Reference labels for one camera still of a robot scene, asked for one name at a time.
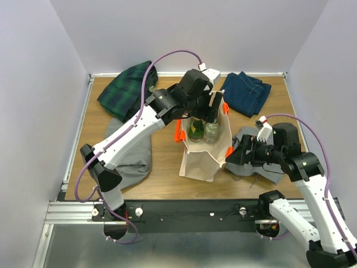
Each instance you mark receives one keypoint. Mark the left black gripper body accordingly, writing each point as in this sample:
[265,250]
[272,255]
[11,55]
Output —
[203,110]

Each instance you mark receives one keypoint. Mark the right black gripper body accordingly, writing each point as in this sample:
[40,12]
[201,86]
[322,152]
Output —
[260,151]

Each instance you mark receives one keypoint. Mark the beige canvas tote bag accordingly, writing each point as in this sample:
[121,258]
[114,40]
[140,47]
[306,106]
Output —
[202,160]

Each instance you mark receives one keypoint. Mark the green perrier bottle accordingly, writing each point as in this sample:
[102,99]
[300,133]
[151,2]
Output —
[152,89]
[196,130]

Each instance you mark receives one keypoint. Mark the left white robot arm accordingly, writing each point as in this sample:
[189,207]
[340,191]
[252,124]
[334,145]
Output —
[191,97]

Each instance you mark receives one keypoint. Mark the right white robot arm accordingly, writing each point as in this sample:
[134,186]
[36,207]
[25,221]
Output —
[328,242]

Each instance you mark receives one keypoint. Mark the clear bottle middle right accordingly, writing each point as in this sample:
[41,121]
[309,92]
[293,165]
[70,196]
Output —
[211,132]

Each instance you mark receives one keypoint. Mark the right grey shorts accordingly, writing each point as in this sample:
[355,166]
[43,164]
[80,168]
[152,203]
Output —
[272,172]

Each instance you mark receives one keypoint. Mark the blue denim jeans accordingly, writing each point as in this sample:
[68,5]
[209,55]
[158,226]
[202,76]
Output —
[245,94]

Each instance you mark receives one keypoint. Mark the green plaid cloth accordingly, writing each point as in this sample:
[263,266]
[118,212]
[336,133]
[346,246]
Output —
[122,96]

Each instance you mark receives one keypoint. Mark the left grey cloth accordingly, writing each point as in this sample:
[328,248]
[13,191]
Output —
[136,164]

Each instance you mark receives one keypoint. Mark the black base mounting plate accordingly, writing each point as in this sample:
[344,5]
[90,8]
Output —
[184,216]

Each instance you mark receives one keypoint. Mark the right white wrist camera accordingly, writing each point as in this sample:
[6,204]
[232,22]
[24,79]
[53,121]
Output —
[265,129]

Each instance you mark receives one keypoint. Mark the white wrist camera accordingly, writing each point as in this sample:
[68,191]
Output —
[265,129]
[212,74]

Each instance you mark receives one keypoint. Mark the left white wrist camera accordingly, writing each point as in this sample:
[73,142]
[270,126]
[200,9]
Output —
[212,74]

